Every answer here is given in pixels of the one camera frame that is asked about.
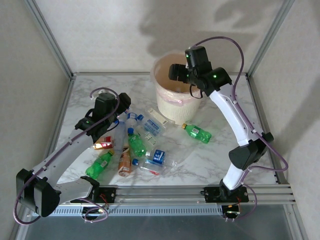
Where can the beige plastic bin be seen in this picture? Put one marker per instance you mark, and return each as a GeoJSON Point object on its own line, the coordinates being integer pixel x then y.
{"type": "Point", "coordinates": [170, 110]}

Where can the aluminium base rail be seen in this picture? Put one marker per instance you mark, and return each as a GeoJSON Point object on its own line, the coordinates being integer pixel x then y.
{"type": "Point", "coordinates": [162, 195]}

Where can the clear bottle red label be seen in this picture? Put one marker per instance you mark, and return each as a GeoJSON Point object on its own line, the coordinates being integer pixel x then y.
{"type": "Point", "coordinates": [150, 170]}

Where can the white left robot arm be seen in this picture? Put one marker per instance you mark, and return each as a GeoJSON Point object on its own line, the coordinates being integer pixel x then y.
{"type": "Point", "coordinates": [65, 157]}

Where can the aluminium table edge rail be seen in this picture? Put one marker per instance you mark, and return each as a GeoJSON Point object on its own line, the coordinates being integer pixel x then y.
{"type": "Point", "coordinates": [261, 112]}
{"type": "Point", "coordinates": [112, 74]}
{"type": "Point", "coordinates": [65, 100]}

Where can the small circuit board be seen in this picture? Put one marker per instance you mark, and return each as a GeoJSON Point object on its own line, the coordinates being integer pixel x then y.
{"type": "Point", "coordinates": [98, 211]}
{"type": "Point", "coordinates": [232, 212]}

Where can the green bottle yellow cap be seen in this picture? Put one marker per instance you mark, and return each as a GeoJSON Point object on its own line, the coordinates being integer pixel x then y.
{"type": "Point", "coordinates": [96, 167]}
{"type": "Point", "coordinates": [200, 133]}

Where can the brown drink bottle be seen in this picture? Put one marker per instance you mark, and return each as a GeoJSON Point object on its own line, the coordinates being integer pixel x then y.
{"type": "Point", "coordinates": [125, 163]}

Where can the slim clear bottle pink label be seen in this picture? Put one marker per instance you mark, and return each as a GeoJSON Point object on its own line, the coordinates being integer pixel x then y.
{"type": "Point", "coordinates": [119, 137]}

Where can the large clear bottle blue label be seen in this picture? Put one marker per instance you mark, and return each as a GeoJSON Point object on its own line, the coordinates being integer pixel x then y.
{"type": "Point", "coordinates": [152, 125]}

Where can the green bottle blue cap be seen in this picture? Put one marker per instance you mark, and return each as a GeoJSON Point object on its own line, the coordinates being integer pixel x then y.
{"type": "Point", "coordinates": [137, 146]}

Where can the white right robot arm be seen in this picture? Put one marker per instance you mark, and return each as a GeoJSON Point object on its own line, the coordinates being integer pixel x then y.
{"type": "Point", "coordinates": [232, 117]}

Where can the aluminium frame post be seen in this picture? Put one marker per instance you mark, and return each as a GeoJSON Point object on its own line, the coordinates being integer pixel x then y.
{"type": "Point", "coordinates": [50, 40]}
{"type": "Point", "coordinates": [269, 37]}

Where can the clear bottle blue white label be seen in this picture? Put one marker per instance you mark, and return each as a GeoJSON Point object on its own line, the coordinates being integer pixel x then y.
{"type": "Point", "coordinates": [159, 156]}

